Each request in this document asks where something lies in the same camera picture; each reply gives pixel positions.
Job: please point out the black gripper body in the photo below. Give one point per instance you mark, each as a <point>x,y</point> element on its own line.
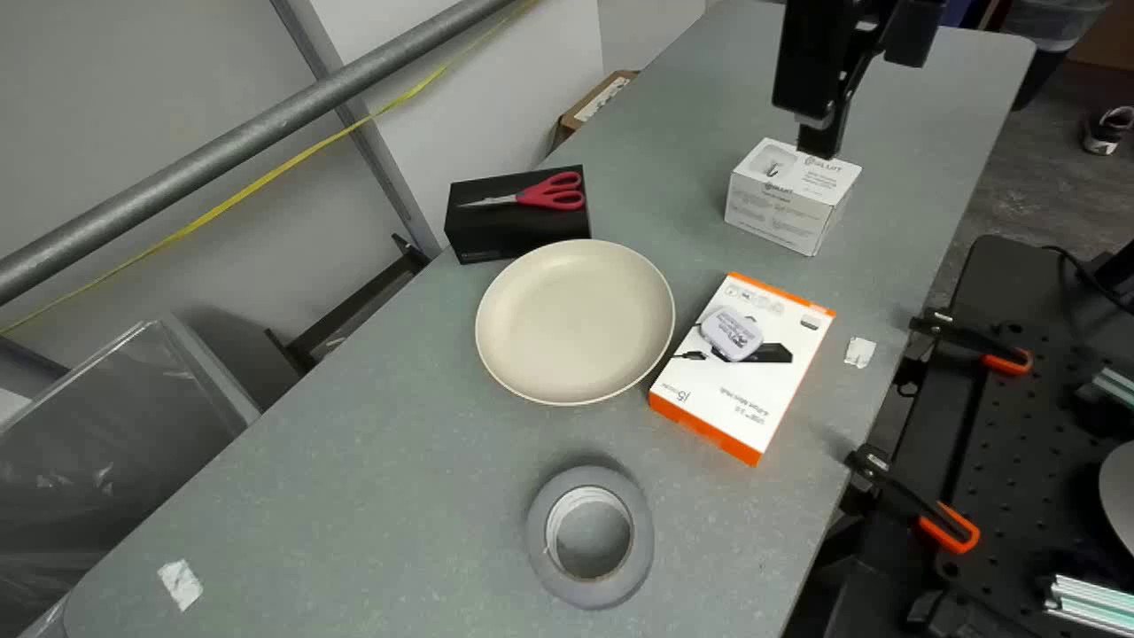
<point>817,53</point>

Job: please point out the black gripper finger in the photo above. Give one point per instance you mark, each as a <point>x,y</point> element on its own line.
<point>820,134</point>

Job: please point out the small white tape piece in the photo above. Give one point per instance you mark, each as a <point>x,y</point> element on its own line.
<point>860,351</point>
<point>180,582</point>

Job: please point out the white round plate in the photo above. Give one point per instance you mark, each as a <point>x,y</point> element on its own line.
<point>570,320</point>

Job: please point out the white cardboard box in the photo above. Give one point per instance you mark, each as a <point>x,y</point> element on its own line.
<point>789,197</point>

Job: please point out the flat wooden board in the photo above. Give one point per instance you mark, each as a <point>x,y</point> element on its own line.
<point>589,105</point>

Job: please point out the black orange bar clamp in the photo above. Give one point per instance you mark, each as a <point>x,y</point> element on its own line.
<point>976,345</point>
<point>916,499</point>

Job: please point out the orange and white product box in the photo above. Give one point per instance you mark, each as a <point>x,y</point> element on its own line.
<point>730,410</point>

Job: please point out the black and white shoe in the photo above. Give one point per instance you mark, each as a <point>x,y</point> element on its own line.
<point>1112,130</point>

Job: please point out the black rectangular box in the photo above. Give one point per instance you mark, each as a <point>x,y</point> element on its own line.
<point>499,234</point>

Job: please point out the black perforated mounting board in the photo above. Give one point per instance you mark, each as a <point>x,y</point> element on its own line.
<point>1016,473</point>

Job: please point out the grey round disc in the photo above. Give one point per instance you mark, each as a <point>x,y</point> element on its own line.
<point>1121,496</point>

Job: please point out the silver aluminium extrusion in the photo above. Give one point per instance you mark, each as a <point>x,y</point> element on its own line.
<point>1092,605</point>

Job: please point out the grey metal pole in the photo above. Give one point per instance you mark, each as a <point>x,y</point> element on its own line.
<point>235,141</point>

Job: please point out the grey diagonal frame bar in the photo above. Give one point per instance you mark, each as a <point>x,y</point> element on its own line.
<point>357,118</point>

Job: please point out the black table leg bracket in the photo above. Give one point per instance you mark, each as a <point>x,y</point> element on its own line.
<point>357,305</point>

